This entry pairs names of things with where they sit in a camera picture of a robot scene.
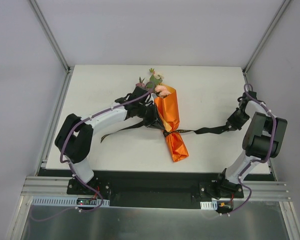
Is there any black ribbon with gold text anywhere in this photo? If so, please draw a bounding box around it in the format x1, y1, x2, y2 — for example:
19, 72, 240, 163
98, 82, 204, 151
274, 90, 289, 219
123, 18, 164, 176
100, 121, 225, 143

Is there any orange wrapping paper sheet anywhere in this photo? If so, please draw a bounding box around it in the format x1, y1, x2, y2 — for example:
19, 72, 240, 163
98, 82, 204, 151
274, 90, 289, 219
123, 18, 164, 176
154, 84, 189, 162

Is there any mauve fake rose stem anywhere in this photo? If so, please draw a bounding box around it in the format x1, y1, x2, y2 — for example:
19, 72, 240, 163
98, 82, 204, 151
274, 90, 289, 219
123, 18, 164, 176
135, 77, 147, 89

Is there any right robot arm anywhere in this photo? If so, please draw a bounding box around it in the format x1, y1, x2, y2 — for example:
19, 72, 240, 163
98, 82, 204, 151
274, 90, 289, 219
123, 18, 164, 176
215, 90, 288, 198

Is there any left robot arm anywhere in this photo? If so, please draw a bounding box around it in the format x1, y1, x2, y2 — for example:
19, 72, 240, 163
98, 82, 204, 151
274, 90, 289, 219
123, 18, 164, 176
54, 86, 165, 195

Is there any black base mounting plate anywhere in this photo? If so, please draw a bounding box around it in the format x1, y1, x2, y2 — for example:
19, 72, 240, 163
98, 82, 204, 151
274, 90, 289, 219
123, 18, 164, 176
66, 170, 244, 209

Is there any right aluminium frame post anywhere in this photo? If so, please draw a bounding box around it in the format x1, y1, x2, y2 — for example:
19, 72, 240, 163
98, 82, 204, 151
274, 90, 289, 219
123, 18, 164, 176
242, 0, 293, 77

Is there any aluminium frame post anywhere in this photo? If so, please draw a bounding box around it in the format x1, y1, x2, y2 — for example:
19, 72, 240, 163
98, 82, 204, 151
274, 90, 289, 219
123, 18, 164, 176
27, 0, 73, 74
242, 0, 293, 77

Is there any right white slotted cable duct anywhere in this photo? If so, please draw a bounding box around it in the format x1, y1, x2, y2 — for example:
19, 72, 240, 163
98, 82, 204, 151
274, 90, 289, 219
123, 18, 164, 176
199, 200, 233, 211

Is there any white slotted cable duct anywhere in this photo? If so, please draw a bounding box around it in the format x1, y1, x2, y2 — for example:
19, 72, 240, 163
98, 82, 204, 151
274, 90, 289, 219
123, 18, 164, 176
32, 196, 110, 208
199, 200, 233, 211

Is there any left white slotted cable duct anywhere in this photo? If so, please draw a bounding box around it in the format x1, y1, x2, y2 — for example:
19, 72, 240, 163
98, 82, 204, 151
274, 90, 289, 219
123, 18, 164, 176
32, 196, 110, 208

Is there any left aluminium frame post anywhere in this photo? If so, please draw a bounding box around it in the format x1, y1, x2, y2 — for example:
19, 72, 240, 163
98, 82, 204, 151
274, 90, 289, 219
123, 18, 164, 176
27, 0, 73, 74

